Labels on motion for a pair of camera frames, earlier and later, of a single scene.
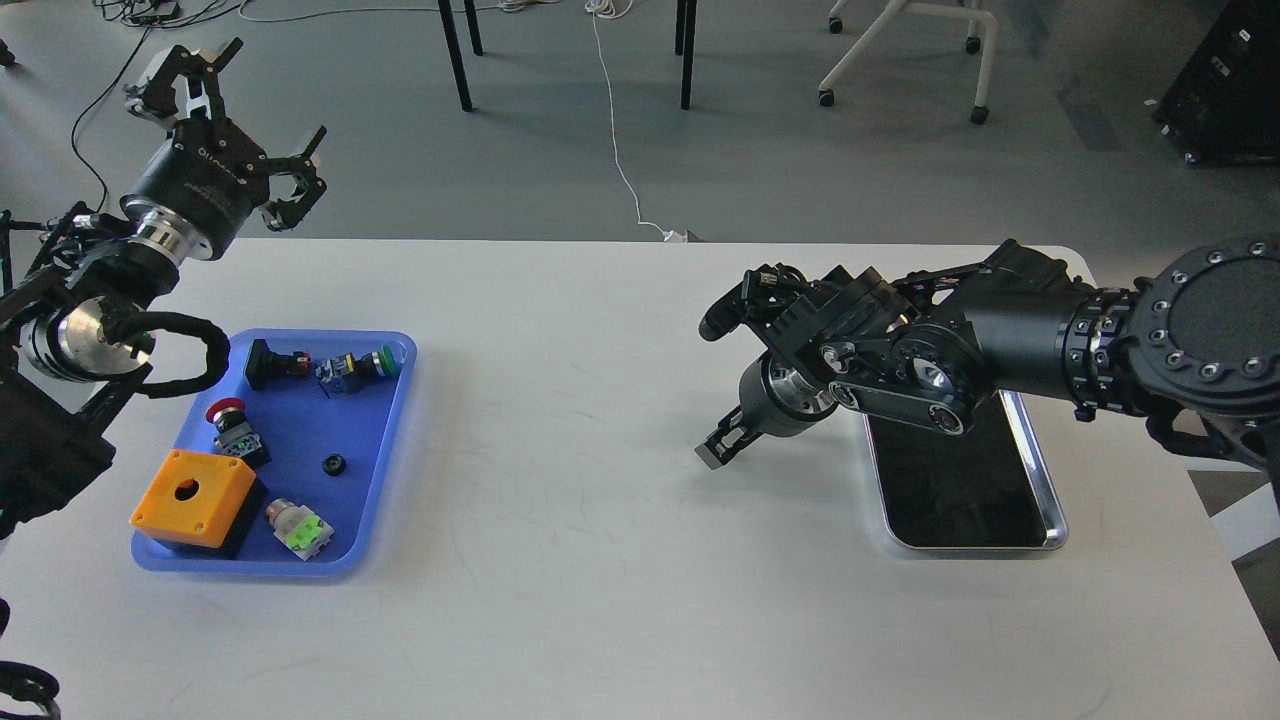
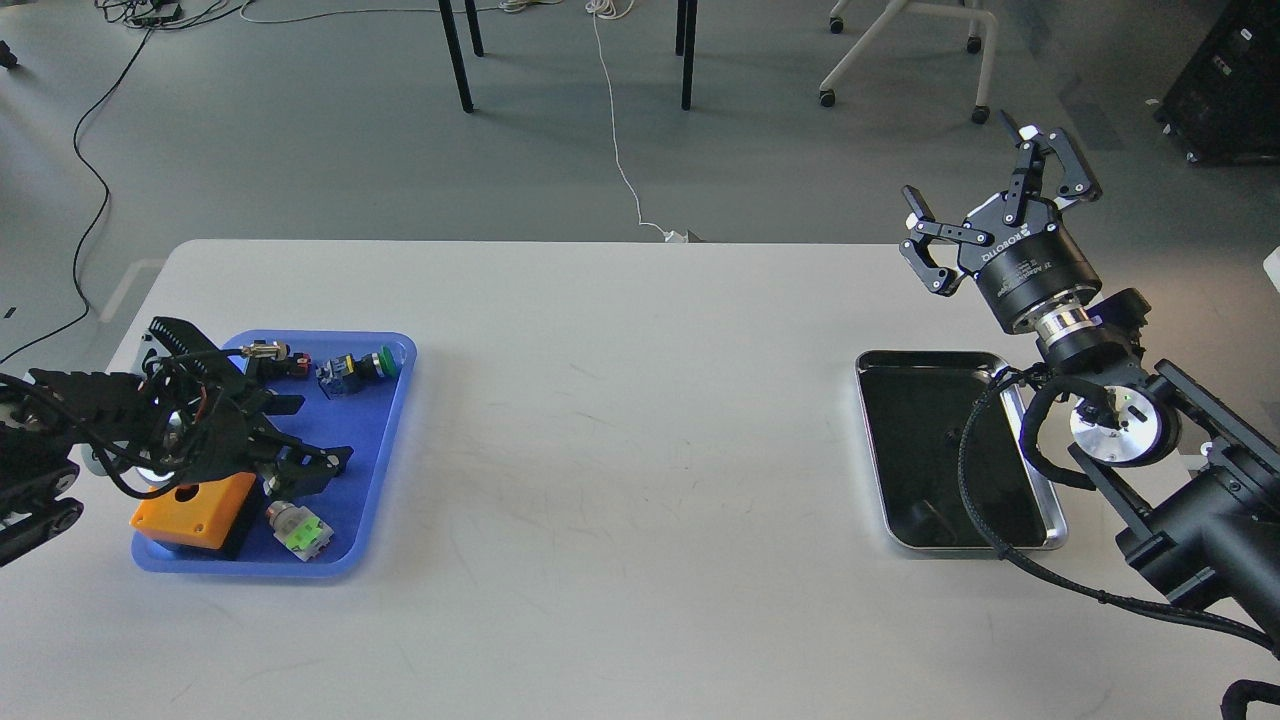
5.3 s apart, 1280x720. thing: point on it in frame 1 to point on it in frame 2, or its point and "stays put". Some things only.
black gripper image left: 207,177 to 197,405
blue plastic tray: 311,414 stays put
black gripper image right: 778,400 to 1028,273
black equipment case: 1221,104 stays put
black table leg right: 690,15 stays put
